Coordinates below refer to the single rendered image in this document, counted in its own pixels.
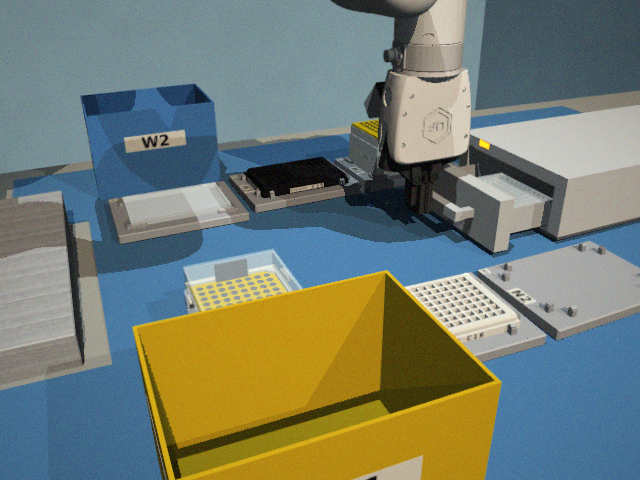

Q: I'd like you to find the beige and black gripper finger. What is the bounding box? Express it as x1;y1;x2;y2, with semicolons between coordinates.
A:
421;155;461;214
378;132;425;215

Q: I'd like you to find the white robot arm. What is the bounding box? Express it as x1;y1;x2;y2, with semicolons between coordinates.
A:
330;0;467;118

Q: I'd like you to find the yellow open-top bin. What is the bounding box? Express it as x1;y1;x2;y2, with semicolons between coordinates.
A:
133;270;502;480

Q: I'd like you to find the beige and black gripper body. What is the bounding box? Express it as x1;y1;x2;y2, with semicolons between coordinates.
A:
378;66;471;165

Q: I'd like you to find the blue open-top bin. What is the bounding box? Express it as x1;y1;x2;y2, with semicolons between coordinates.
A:
81;84;221;200

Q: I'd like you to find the blue bench mat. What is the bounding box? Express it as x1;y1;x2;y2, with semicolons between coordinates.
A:
0;133;640;480

